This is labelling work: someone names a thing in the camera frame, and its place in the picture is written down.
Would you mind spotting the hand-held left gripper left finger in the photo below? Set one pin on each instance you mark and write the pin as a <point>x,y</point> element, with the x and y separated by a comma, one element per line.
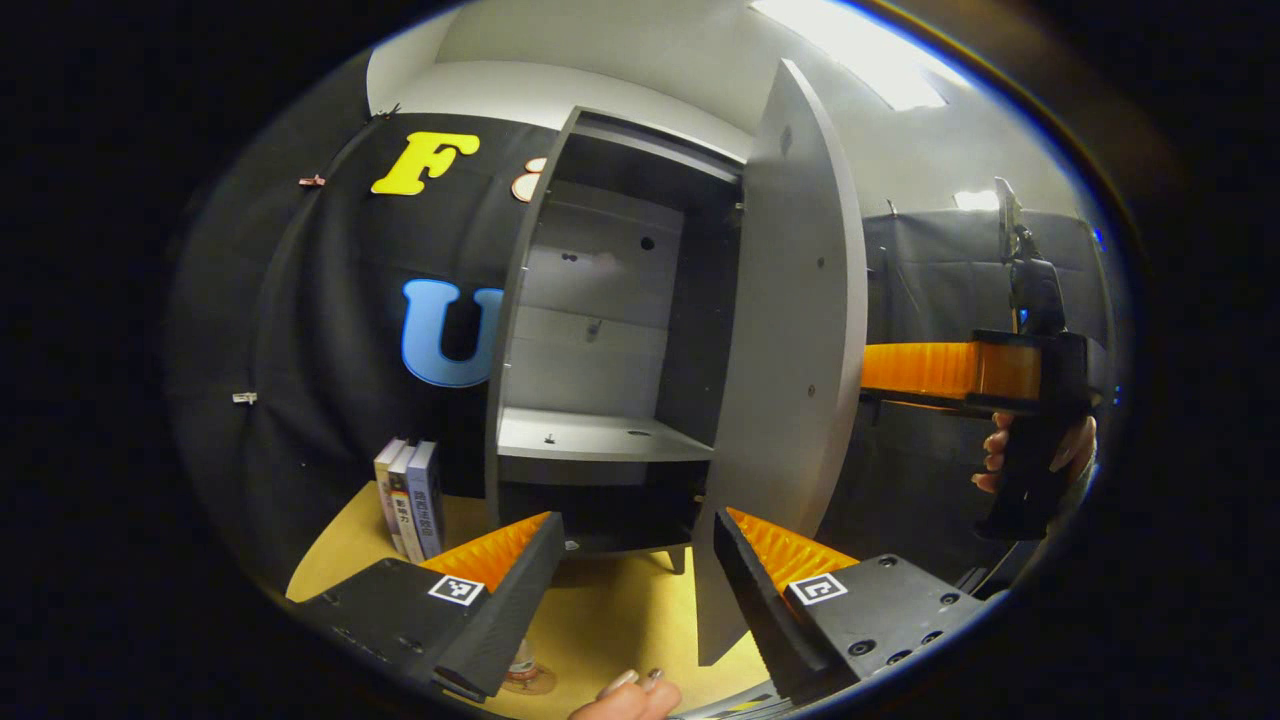
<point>510,620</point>

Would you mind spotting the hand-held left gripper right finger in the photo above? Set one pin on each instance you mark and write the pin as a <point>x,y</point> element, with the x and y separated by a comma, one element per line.
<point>760,610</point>

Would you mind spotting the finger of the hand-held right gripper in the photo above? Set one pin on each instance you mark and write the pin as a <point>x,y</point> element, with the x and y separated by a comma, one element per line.
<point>920,368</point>

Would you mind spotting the clear plastic bottle red label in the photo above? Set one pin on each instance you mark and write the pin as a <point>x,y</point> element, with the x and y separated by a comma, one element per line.
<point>522,660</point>

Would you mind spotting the round wooden coaster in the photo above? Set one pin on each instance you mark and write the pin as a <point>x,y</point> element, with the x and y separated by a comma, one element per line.
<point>542,686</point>

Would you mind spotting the beige cabinet door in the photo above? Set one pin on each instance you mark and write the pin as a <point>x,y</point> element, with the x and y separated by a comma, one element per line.
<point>790,350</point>

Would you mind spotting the grey cabinet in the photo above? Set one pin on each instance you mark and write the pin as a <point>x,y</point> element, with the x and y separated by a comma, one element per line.
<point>600,280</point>

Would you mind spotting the grey cabinet shelf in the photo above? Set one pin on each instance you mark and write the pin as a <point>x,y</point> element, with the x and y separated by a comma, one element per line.
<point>590,435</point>

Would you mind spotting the small ceiling light panel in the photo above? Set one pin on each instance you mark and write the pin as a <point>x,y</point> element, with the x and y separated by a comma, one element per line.
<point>976,200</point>

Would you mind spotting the blue-grey book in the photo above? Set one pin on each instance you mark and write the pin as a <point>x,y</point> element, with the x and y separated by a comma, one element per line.
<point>428,500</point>

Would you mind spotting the white and black book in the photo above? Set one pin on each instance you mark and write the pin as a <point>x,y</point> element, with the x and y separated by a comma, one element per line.
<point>403,510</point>

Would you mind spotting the beige book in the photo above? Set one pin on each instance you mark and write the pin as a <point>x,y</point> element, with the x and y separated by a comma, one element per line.
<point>385,490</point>

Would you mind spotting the long ceiling light panel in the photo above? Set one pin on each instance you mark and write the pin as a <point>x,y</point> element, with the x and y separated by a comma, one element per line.
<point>860,50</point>

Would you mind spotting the black backdrop cloth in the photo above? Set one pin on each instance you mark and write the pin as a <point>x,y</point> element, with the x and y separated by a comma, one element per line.
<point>320,300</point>

